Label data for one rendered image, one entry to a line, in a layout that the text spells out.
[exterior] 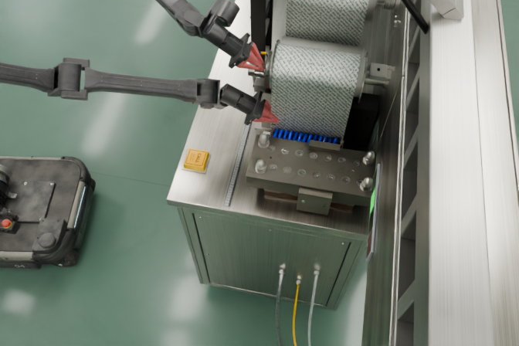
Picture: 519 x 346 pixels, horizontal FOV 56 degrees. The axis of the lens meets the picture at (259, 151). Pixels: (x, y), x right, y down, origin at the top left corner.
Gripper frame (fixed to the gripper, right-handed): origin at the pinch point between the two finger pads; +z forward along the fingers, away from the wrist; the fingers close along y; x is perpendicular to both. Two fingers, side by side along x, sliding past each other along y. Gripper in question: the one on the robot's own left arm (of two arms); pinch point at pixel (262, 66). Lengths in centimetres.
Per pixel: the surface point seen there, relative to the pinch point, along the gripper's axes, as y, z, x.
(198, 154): 13.7, 4.0, -36.1
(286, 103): 6.9, 11.1, -0.1
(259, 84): -1.2, 4.8, -7.8
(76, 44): -118, -41, -183
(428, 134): 51, 4, 54
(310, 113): 6.9, 19.0, 2.4
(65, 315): 51, 12, -149
